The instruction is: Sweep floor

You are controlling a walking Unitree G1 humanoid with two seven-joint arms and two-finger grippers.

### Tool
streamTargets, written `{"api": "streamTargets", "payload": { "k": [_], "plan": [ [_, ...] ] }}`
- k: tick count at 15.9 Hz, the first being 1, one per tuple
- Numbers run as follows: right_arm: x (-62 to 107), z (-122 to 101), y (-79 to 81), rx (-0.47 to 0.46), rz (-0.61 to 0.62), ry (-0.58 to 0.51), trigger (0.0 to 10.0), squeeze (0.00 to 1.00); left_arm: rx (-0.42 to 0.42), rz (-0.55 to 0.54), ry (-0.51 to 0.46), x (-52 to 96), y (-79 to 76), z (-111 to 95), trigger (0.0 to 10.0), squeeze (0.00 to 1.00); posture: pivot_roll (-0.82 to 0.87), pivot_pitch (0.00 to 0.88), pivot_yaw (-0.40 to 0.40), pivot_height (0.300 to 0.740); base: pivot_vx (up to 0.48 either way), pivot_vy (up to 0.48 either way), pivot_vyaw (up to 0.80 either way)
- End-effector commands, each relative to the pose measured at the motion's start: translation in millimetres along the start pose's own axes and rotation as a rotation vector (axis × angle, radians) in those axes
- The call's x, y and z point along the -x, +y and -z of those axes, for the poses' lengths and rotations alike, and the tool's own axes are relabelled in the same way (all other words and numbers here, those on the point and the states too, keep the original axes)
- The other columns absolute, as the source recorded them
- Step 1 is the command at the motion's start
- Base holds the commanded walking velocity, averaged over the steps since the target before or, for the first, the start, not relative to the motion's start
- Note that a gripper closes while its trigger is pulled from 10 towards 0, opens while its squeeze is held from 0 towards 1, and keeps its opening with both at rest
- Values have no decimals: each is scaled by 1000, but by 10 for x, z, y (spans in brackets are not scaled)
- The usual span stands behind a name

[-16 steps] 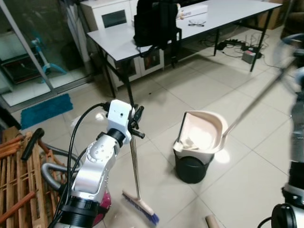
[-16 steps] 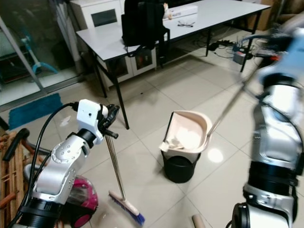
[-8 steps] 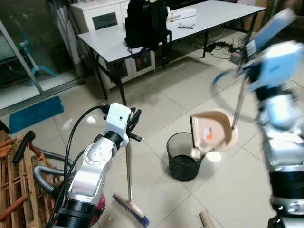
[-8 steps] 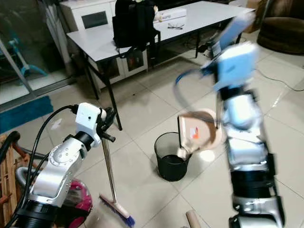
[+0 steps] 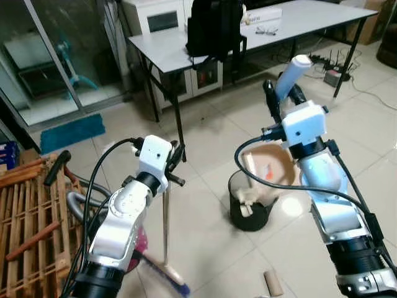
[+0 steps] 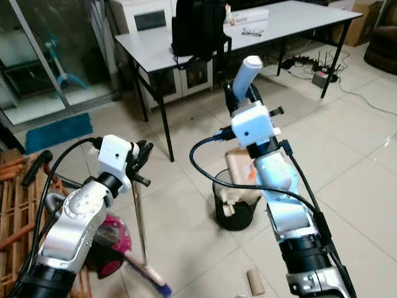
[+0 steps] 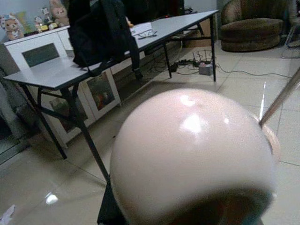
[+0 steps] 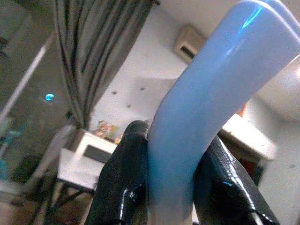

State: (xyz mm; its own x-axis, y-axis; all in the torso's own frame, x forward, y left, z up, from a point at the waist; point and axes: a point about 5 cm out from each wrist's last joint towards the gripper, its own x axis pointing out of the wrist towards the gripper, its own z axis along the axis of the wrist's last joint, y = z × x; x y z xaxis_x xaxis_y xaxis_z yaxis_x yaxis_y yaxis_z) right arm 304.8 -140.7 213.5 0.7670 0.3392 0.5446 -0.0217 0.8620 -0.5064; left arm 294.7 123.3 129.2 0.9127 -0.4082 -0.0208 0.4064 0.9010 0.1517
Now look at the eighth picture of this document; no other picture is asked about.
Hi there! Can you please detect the beige long-handled dustpan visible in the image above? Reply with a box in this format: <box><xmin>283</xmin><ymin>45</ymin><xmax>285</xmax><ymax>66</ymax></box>
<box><xmin>147</xmin><ymin>0</ymin><xmax>300</xmax><ymax>225</ymax></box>

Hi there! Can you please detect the grey striped curtain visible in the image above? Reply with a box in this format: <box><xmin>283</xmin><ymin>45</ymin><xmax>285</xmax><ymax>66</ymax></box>
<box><xmin>52</xmin><ymin>0</ymin><xmax>160</xmax><ymax>129</ymax></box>

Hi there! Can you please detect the beige wall air conditioner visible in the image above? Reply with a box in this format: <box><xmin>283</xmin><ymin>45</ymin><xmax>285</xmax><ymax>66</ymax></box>
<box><xmin>172</xmin><ymin>24</ymin><xmax>207</xmax><ymax>64</ymax></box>

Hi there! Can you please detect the white cabinet with dark panels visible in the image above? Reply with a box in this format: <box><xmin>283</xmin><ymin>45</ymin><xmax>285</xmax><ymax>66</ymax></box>
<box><xmin>76</xmin><ymin>128</ymin><xmax>119</xmax><ymax>165</ymax></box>

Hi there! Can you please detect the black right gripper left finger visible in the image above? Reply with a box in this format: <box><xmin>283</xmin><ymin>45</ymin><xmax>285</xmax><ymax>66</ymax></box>
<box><xmin>84</xmin><ymin>120</ymin><xmax>151</xmax><ymax>225</ymax></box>

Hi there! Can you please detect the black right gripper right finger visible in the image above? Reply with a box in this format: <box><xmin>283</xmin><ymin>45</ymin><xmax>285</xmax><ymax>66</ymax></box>
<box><xmin>193</xmin><ymin>135</ymin><xmax>281</xmax><ymax>225</ymax></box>

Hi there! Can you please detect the white table with black legs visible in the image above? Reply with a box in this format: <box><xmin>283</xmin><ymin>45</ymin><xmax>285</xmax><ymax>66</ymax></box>
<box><xmin>35</xmin><ymin>147</ymin><xmax>106</xmax><ymax>221</ymax></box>

